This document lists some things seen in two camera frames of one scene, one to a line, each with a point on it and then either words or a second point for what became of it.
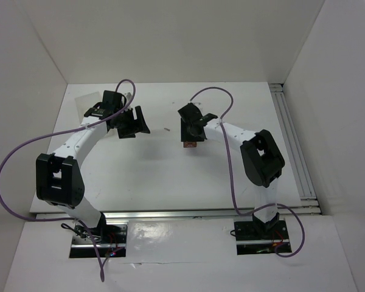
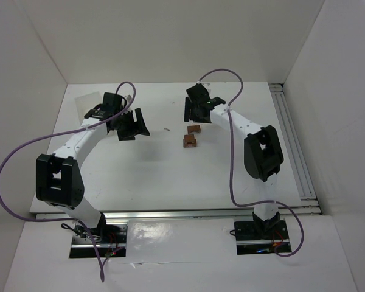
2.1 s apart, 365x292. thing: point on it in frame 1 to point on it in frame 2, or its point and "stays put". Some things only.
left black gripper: x=129 y=122 stays put
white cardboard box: x=84 y=103 stays put
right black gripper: x=189 y=132 to x=196 y=111
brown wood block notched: x=190 y=144 stays put
